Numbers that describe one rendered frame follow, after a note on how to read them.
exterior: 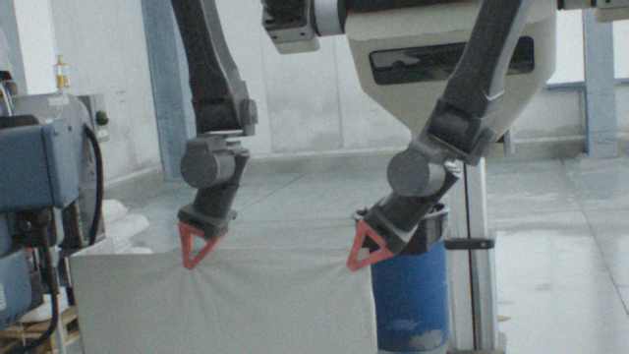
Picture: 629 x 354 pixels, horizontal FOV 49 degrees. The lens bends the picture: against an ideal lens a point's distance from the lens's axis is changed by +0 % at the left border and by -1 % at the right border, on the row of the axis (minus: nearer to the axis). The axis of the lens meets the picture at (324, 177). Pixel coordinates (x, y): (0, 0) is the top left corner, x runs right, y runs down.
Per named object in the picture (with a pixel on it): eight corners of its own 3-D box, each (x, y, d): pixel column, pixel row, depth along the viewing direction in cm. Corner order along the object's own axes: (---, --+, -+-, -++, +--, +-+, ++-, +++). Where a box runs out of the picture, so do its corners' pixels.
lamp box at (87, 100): (110, 141, 131) (103, 92, 129) (96, 144, 126) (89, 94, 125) (76, 143, 133) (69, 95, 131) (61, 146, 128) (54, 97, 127)
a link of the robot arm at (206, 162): (257, 97, 103) (203, 101, 105) (225, 97, 92) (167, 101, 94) (262, 178, 104) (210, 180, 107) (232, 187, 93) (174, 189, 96)
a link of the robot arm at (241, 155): (258, 147, 105) (226, 132, 106) (241, 150, 98) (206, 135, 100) (243, 189, 106) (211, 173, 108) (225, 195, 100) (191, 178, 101)
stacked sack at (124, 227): (156, 230, 473) (153, 209, 470) (100, 258, 408) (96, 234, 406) (100, 232, 485) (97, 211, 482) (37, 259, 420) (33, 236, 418)
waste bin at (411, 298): (463, 318, 360) (455, 196, 351) (454, 359, 312) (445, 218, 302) (372, 318, 374) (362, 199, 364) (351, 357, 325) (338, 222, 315)
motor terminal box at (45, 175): (87, 213, 84) (73, 118, 83) (72, 231, 74) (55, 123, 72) (16, 221, 83) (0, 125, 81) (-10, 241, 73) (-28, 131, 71)
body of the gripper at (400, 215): (361, 219, 92) (397, 179, 90) (376, 204, 102) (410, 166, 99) (397, 253, 91) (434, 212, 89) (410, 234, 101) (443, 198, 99)
